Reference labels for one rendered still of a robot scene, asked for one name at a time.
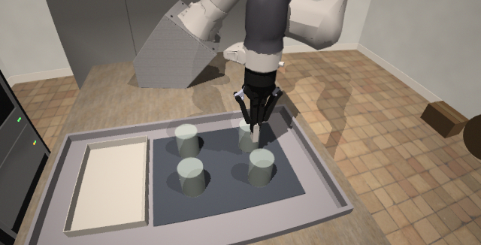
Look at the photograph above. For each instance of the clear glass cylinder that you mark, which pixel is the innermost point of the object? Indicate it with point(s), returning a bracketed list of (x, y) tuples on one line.
[(191, 175), (187, 141), (260, 167), (245, 142)]

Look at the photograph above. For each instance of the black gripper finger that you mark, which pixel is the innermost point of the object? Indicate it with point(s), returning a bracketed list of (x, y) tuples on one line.
[(264, 109), (252, 119)]

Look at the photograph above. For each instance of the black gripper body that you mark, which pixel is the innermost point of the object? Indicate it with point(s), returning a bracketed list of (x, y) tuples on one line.
[(254, 81)]

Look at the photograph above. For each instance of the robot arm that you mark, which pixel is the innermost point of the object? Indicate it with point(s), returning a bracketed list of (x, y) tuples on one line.
[(316, 24)]

